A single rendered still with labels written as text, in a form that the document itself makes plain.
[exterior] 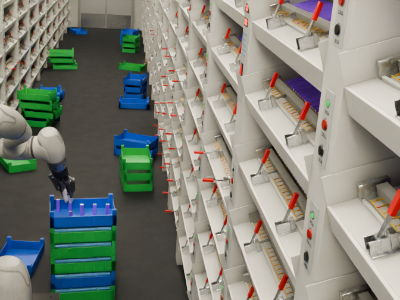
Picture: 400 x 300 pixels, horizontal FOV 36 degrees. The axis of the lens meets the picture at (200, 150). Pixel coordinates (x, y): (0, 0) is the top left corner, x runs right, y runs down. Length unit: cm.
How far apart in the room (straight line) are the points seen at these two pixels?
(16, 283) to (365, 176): 159
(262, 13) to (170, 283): 195
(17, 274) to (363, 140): 161
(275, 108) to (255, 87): 18
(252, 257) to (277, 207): 23
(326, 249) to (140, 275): 236
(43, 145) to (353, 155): 193
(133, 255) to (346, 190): 260
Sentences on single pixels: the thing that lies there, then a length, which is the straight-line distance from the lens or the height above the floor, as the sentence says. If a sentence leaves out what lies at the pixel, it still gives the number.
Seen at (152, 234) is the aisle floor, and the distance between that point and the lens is 373.
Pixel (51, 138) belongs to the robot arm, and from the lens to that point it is 271.
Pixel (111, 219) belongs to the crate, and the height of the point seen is 43.
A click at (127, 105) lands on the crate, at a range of 631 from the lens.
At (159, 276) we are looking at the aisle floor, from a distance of 331.
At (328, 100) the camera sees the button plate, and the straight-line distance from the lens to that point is 98.
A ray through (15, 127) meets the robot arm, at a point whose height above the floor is 103.
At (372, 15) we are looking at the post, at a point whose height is 161.
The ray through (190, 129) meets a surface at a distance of 311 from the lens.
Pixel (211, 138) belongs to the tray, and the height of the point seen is 96.
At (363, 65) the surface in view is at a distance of 93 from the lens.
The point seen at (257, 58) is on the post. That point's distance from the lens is 161.
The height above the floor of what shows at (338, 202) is 132.
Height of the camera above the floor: 170
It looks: 19 degrees down
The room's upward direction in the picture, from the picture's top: 4 degrees clockwise
